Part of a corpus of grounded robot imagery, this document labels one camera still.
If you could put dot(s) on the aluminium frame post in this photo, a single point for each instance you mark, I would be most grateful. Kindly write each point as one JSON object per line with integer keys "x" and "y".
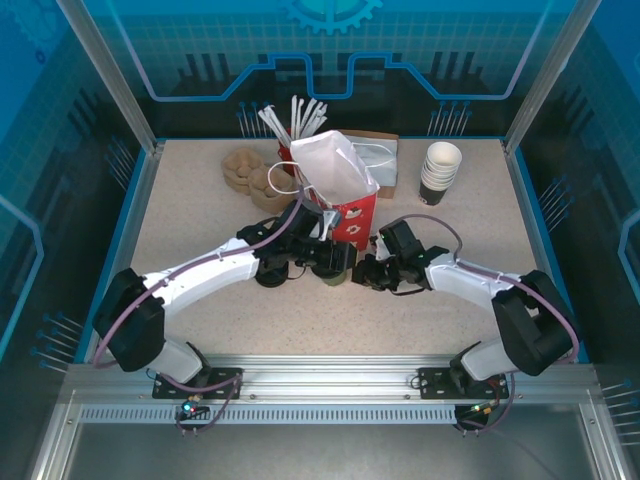
{"x": 545, "y": 75}
{"x": 116, "y": 75}

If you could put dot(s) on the brown cardboard napkin box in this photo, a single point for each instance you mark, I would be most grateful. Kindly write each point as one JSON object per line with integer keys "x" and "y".
{"x": 387, "y": 191}

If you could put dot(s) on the red white paper gift bag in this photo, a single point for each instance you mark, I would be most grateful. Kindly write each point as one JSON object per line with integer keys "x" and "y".
{"x": 330, "y": 160}

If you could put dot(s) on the side frame rail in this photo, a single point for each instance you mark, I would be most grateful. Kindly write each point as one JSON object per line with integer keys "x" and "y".
{"x": 139, "y": 200}
{"x": 539, "y": 225}

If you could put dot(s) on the white paper napkin stack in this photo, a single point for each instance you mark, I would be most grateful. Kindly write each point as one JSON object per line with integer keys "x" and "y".
{"x": 382, "y": 172}

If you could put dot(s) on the small connector board with LED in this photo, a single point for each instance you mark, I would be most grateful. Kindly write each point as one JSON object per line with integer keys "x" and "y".
{"x": 480, "y": 410}
{"x": 192, "y": 410}

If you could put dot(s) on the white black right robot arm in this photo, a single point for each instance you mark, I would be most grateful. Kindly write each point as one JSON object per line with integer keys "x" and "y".
{"x": 465, "y": 280}

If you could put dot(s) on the grey metal tray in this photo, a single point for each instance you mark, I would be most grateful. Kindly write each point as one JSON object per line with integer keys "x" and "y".
{"x": 325, "y": 455}

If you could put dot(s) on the red metal straw bucket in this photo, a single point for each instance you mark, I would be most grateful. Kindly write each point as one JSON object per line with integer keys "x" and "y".
{"x": 286, "y": 155}

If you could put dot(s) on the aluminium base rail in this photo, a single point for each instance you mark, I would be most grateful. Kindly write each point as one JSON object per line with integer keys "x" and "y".
{"x": 325, "y": 375}

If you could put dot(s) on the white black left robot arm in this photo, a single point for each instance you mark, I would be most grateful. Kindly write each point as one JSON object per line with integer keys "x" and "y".
{"x": 210, "y": 280}

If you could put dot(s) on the stack of paper cups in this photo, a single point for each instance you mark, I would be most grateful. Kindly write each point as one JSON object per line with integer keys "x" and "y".
{"x": 441, "y": 170}

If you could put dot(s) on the black cup lid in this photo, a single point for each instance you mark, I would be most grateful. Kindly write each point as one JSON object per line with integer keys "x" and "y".
{"x": 272, "y": 280}

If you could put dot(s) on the olive green paper cup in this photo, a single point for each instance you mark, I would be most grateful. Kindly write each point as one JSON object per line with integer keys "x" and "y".
{"x": 335, "y": 281}

